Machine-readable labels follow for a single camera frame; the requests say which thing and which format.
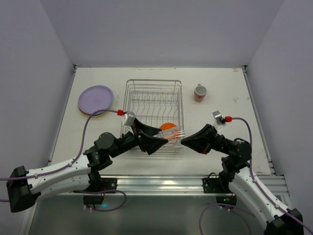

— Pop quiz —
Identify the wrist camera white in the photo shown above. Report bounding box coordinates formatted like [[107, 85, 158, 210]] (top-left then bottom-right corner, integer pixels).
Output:
[[212, 111, 226, 132], [122, 111, 136, 128]]

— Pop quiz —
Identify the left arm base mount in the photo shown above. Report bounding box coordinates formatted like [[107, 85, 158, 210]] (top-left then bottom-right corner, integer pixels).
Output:
[[74, 178, 117, 207]]

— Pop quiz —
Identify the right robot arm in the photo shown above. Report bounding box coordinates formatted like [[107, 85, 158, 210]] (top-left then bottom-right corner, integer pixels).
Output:
[[181, 124, 304, 235]]

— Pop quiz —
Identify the aluminium mounting rail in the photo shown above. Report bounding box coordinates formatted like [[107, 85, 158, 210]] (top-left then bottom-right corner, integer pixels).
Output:
[[58, 174, 289, 196]]

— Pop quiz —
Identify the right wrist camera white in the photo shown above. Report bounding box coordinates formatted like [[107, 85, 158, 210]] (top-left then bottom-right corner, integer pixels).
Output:
[[212, 111, 226, 132]]

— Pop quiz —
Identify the tan plastic plate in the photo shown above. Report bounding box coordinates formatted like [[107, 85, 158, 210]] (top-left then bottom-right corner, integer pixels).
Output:
[[79, 110, 108, 118]]

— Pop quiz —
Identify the purple plate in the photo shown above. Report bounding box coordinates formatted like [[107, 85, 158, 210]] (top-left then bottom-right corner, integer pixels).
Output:
[[78, 85, 114, 116]]

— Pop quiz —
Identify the pink mug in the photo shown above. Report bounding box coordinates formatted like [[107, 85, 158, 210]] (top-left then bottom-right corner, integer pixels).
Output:
[[194, 84, 207, 102]]

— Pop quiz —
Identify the metal wire dish rack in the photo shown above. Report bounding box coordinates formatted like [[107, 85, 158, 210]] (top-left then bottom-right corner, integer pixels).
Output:
[[119, 78, 185, 153]]

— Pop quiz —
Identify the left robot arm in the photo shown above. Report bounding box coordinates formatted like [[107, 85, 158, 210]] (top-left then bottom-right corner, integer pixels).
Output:
[[5, 118, 168, 213]]

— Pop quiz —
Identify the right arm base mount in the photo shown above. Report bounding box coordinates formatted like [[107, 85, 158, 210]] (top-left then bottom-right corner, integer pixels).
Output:
[[201, 172, 237, 206]]

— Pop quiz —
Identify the clear glass cup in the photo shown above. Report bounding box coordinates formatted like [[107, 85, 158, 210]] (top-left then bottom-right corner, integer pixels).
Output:
[[156, 126, 185, 148]]

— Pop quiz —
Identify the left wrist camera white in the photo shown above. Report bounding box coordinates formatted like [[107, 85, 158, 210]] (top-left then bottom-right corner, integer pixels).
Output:
[[122, 111, 136, 128]]

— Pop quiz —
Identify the orange bowl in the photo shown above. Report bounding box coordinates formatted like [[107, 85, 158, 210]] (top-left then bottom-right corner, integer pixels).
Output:
[[160, 122, 179, 145]]

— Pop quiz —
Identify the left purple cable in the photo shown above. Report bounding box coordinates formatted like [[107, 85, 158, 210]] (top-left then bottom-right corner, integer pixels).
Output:
[[0, 109, 128, 212]]

